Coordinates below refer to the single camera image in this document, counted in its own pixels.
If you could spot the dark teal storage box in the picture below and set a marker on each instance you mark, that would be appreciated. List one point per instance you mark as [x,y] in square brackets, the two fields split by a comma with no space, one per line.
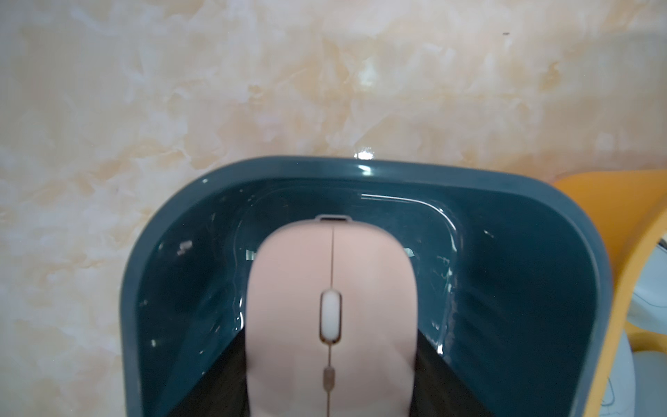
[514,283]

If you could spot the pink mouse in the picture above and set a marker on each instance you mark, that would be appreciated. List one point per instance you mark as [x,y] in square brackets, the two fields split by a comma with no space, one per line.
[331,322]

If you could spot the yellow storage box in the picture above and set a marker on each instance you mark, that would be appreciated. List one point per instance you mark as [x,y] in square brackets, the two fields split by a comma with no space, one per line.
[628,209]

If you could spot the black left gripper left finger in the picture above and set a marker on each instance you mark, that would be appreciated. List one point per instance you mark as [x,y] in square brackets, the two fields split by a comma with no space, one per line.
[223,390]

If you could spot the light blue mouse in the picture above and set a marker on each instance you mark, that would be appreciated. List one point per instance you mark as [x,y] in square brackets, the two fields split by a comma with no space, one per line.
[636,385]

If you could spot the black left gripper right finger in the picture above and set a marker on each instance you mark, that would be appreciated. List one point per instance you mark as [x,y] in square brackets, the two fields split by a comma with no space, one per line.
[438,391]

